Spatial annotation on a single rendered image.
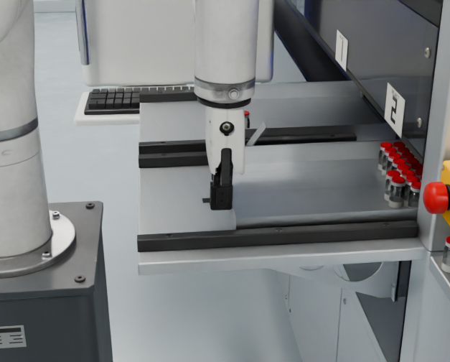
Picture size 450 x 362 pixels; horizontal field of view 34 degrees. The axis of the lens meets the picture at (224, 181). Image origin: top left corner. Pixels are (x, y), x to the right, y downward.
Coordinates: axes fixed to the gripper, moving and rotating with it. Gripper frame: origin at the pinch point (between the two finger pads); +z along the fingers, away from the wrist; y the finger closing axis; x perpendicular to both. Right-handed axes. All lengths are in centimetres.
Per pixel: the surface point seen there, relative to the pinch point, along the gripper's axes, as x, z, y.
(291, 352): -31, 91, 78
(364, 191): -24.0, 3.1, 7.0
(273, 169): -10.7, 3.6, 16.8
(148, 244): 10.8, 3.3, -8.1
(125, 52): 16, 3, 89
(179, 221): 6.2, 4.4, 0.4
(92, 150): 37, 93, 239
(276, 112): -15.8, 3.4, 44.8
